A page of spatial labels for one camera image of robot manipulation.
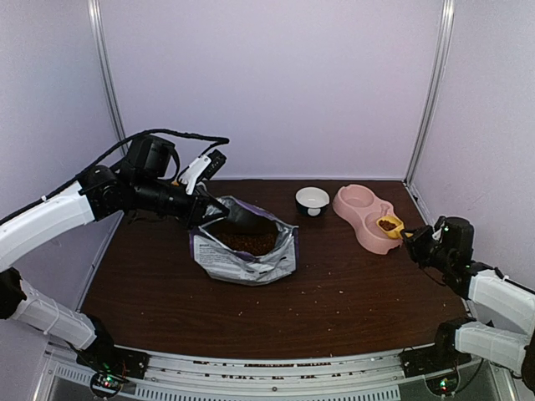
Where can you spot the front aluminium rail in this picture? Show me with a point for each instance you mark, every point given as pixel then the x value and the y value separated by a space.
pixel 369 376

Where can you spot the purple pet food bag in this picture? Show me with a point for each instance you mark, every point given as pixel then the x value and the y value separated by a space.
pixel 224 264

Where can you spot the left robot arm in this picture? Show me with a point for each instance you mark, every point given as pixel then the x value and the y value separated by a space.
pixel 156 170

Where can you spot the brown pet food kibble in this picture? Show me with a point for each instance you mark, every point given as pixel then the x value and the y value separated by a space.
pixel 254 244

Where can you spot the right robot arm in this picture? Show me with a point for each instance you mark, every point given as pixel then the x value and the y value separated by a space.
pixel 447 247

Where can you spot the pink double pet feeder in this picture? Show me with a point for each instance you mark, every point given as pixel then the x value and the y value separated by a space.
pixel 362 209

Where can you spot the right circuit board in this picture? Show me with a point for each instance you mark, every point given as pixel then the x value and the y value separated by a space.
pixel 443 384

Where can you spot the circuit board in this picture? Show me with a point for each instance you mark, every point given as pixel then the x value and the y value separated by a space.
pixel 105 385
pixel 443 384

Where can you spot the left circuit board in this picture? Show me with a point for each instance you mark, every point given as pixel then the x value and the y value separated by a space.
pixel 105 385

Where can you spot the left aluminium corner post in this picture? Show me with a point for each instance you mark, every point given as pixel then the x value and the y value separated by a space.
pixel 97 26

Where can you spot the right aluminium corner post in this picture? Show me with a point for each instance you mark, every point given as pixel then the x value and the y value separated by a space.
pixel 443 45

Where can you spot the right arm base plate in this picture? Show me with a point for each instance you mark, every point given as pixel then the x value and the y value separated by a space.
pixel 429 359

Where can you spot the aluminium corner post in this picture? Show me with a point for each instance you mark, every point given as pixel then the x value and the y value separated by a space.
pixel 97 26
pixel 443 45

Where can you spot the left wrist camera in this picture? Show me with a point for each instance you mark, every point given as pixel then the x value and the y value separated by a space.
pixel 202 168

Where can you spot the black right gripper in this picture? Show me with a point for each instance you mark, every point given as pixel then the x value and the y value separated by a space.
pixel 413 243

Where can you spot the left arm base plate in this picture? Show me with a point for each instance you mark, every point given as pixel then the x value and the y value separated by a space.
pixel 120 362

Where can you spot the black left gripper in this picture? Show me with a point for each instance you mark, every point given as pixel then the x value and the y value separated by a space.
pixel 195 214

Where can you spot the yellow plastic scoop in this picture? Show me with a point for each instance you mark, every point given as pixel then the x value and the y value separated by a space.
pixel 392 226

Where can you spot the black and white ceramic bowl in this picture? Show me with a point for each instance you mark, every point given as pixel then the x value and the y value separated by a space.
pixel 312 201

